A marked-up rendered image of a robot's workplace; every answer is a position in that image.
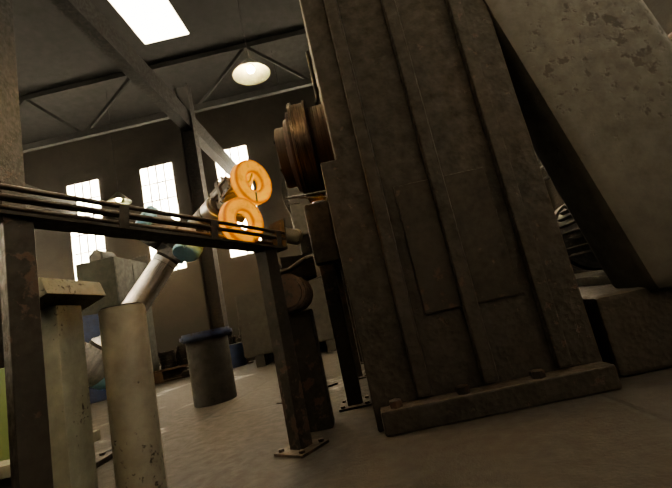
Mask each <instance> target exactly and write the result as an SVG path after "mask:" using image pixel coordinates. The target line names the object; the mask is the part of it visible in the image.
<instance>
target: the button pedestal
mask: <svg viewBox="0 0 672 488"><path fill-rule="evenodd" d="M38 285H39V299H40V312H41V325H42V338H43V352H44V365H45V378H46V392H47V405H48V418H49V431H50V445H51V458H52V471H53V485H54V488H98V479H97V469H96V458H95V448H94V437H93V426H92V416H91V405H90V394H89V384H88V373H87V362H86V352H85V341H84V331H83V320H82V310H84V309H86V308H87V307H89V306H90V305H92V304H94V303H95V302H97V301H98V300H100V299H102V298H103V297H105V296H106V294H105V292H104V290H103V288H102V286H101V284H100V283H99V282H88V281H77V280H65V279H54V278H43V277H39V278H38Z"/></svg>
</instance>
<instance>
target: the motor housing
mask: <svg viewBox="0 0 672 488"><path fill-rule="evenodd" d="M281 278H282V283H283V288H284V294H285V299H286V304H287V310H288V315H289V320H290V326H291V331H292V336H293V342H294V347H295V352H296V358H297V363H298V368H299V374H300V379H301V384H302V390H303V395H304V400H305V406H306V411H307V416H308V422H309V427H310V432H316V431H321V430H326V429H330V428H333V425H334V416H333V411H332V406H331V401H330V396H329V391H328V386H327V381H326V376H325V371H324V366H323V361H322V356H321V351H320V345H319V340H318V335H317V330H316V325H315V320H314V315H313V310H312V309H307V310H305V309H306V308H307V307H308V306H309V305H310V304H311V302H312V299H313V289H312V287H311V285H310V283H309V282H308V281H306V280H305V279H303V278H301V277H298V276H296V275H293V274H284V275H281ZM290 312H293V313H290Z"/></svg>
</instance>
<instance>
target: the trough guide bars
mask: <svg viewBox="0 0 672 488"><path fill-rule="evenodd" d="M0 189H2V190H8V191H14V192H20V193H27V194H33V195H39V196H45V197H52V198H58V199H64V200H70V201H76V202H83V203H89V204H95V205H101V206H107V207H114V208H119V211H115V210H108V209H102V208H95V207H89V206H83V205H76V204H70V203H63V202H57V201H51V200H44V199H38V198H31V197H25V196H19V195H12V194H6V193H0V201H5V202H12V203H19V204H25V205H32V206H39V207H46V208H53V209H60V210H67V211H74V212H81V213H88V214H95V215H102V216H106V219H104V218H96V217H89V216H82V215H75V214H68V213H60V212H53V211H46V210H39V209H32V208H24V207H17V206H10V205H3V204H0V209H4V210H11V211H19V212H27V213H34V214H42V215H49V216H57V217H65V218H72V219H80V220H87V221H95V222H103V223H110V224H118V225H119V228H124V229H129V226H133V227H141V228H148V229H156V230H164V231H171V232H179V233H186V234H194V235H202V236H209V237H212V240H217V241H218V240H219V238H225V239H227V238H226V237H225V236H224V235H219V234H218V232H221V233H222V231H223V232H230V233H236V234H243V235H250V236H257V237H260V238H261V240H258V241H257V242H255V243H263V244H270V245H273V242H270V241H267V239H269V240H272V239H276V245H277V247H278V248H281V249H282V248H283V246H282V240H285V239H286V238H285V237H282V236H281V235H284V234H285V232H284V231H279V230H273V229H267V228H261V227H255V226H250V225H244V224H238V223H232V222H226V221H220V220H214V219H209V218H203V217H197V216H191V215H185V214H179V213H173V212H167V211H162V210H156V209H150V208H144V207H138V206H132V205H126V204H120V203H115V202H109V201H103V200H97V199H91V198H85V197H79V196H73V195H68V194H62V193H56V192H50V191H44V190H38V189H32V188H27V187H21V186H15V185H9V184H3V183H0ZM129 210H132V211H138V212H145V213H151V214H157V215H163V216H170V217H176V218H182V219H188V220H194V221H201V222H207V223H210V225H205V224H198V223H192V222H185V221H179V220H172V219H166V218H160V217H153V216H147V215H140V214H134V213H129ZM116 218H119V221H118V220H116ZM129 219H130V220H137V221H144V222H151V223H158V224H165V225H172V226H179V227H186V228H193V229H196V231H190V230H183V229H176V228H169V227H161V226H154V225H147V224H140V223H133V222H129ZM218 224H219V225H225V226H232V227H238V228H244V229H250V230H256V231H263V232H269V233H275V235H269V234H262V233H256V232H249V231H243V230H237V229H230V228H224V227H218ZM204 230H207V231H211V233H205V232H204Z"/></svg>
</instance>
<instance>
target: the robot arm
mask: <svg viewBox="0 0 672 488"><path fill-rule="evenodd" d="M220 179H221V181H220V182H219V183H218V184H217V182H218V181H219V180H220ZM247 182H248V184H249V186H250V187H251V188H252V184H253V173H249V174H248V175H247ZM214 186H215V189H214V190H213V191H212V192H211V193H210V197H211V198H208V199H207V200H206V201H205V202H204V203H203V204H202V205H201V207H200V208H199V209H198V210H197V211H196V212H195V214H194V215H193V216H197V217H203V218H209V219H214V220H218V215H219V211H220V208H221V207H222V205H223V204H224V203H225V202H227V201H229V200H231V199H232V198H236V197H237V196H236V194H235V193H234V191H233V189H232V186H231V182H230V177H228V176H224V177H223V176H222V175H221V176H220V177H219V179H218V180H217V181H216V182H215V183H214ZM140 215H147V216H153V217H160V218H166V219H172V220H175V219H173V218H171V217H170V216H163V215H157V214H151V213H145V212H142V213H141V214H140ZM244 220H245V218H244V216H243V215H241V214H239V213H237V215H236V221H237V222H241V223H243V222H244ZM187 222H192V223H198V224H205V225H210V223H207V222H201V221H194V220H188V221H187ZM135 223H140V224H147V225H154V226H161V227H169V228H176V229H183V230H190V231H196V229H193V228H186V227H179V226H172V225H165V224H158V223H151V222H144V221H137V220H136V222H135ZM140 241H141V242H143V243H145V244H146V245H148V246H150V247H151V248H153V249H155V250H156V253H155V255H154V257H153V258H152V260H151V261H150V263H149V264H148V266H147V267H146V269H145V270H144V271H143V273H142V274H141V276H140V277H139V279H138V280H137V282H136V283H135V285H134V286H133V288H132V289H131V290H130V292H129V293H128V295H127V296H126V298H125V299H124V301H123V302H122V304H125V303H133V302H142V303H143V304H144V305H145V308H146V312H147V311H148V309H149V308H150V306H151V304H152V303H153V301H154V300H155V298H156V297H157V295H158V294H159V292H160V291H161V289H162V288H163V286H164V285H165V283H166V281H167V280H168V278H169V277H170V275H171V274H172V272H173V271H174V269H175V268H176V267H177V266H178V264H183V263H184V262H192V261H195V260H197V259H198V258H199V256H200V255H201V253H202V252H203V248H204V247H198V246H190V245H181V244H172V243H162V242H153V241H144V240H140ZM85 352H86V362H87V373H88V384H89V387H90V388H94V389H97V390H103V389H105V388H106V386H105V376H104V366H103V356H102V347H101V337H100V336H98V337H96V338H92V339H91V340H90V342H89V343H87V342H85Z"/></svg>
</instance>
